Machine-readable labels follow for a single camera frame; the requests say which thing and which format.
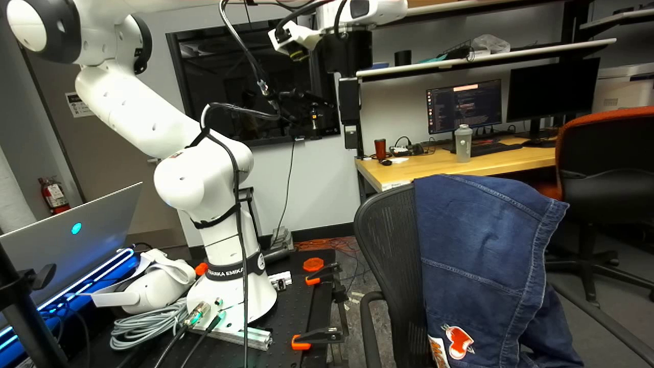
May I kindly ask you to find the blue denim jacket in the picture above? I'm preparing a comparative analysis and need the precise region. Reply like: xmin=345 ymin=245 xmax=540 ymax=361
xmin=412 ymin=177 xmax=585 ymax=368

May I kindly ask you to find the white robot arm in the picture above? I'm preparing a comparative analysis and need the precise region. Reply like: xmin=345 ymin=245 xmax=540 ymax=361
xmin=5 ymin=0 xmax=277 ymax=327

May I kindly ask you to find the orange and black chair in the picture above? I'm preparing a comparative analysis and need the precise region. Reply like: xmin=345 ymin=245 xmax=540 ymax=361
xmin=546 ymin=107 xmax=654 ymax=302

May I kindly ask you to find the wooden desk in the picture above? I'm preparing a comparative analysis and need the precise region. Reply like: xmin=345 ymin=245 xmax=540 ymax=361
xmin=355 ymin=148 xmax=555 ymax=192

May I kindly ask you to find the red can on desk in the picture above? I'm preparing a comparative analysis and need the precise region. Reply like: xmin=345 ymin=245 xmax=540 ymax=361
xmin=373 ymin=139 xmax=388 ymax=161

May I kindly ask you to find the grey water bottle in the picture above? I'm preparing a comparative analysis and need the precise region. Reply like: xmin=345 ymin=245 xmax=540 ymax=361
xmin=454 ymin=124 xmax=471 ymax=161

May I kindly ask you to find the orange black clamp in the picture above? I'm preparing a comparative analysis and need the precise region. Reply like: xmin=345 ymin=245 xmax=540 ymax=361
xmin=291 ymin=327 xmax=343 ymax=352

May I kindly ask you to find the lit computer monitor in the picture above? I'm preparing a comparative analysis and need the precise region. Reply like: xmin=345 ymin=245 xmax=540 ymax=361
xmin=424 ymin=79 xmax=501 ymax=136

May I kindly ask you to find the white vr headset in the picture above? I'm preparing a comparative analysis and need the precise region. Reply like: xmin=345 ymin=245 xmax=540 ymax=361
xmin=91 ymin=250 xmax=196 ymax=315

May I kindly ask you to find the dark computer monitor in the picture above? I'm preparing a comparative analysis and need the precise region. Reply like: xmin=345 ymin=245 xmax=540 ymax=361
xmin=507 ymin=57 xmax=600 ymax=120

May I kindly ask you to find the silver laptop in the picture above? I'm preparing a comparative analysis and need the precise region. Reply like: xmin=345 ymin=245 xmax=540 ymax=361
xmin=0 ymin=182 xmax=143 ymax=291

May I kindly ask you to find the red fire extinguisher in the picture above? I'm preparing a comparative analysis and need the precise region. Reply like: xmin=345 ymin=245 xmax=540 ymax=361
xmin=39 ymin=179 xmax=69 ymax=214

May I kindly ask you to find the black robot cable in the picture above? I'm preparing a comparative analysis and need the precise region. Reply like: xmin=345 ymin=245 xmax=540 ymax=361
xmin=201 ymin=0 xmax=323 ymax=368

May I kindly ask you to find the wall mounted black screen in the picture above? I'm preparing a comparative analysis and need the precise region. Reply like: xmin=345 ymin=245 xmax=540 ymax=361
xmin=165 ymin=20 xmax=340 ymax=148

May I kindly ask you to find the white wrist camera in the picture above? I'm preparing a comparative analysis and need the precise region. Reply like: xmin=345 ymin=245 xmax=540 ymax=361
xmin=267 ymin=20 xmax=321 ymax=59

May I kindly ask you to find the coiled grey cable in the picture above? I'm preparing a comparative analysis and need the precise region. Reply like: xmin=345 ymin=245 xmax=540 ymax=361
xmin=109 ymin=300 xmax=189 ymax=354

